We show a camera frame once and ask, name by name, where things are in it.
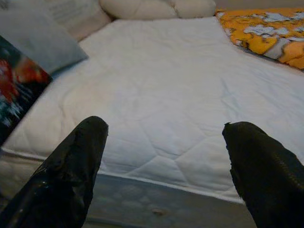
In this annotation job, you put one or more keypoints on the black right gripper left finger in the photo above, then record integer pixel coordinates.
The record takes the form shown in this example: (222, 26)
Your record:
(59, 180)

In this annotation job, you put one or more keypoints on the grey pillow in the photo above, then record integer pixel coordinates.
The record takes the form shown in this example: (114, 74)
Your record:
(35, 40)

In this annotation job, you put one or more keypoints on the yellow cartoon print blanket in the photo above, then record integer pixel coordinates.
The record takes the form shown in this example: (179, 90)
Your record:
(261, 31)

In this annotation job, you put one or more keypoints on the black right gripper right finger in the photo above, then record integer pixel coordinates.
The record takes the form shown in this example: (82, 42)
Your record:
(268, 180)

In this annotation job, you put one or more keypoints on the white quilted mattress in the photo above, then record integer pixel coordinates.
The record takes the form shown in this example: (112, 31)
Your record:
(178, 83)

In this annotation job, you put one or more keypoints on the cream bed pillow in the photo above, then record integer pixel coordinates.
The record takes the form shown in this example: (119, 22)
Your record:
(194, 7)
(137, 8)

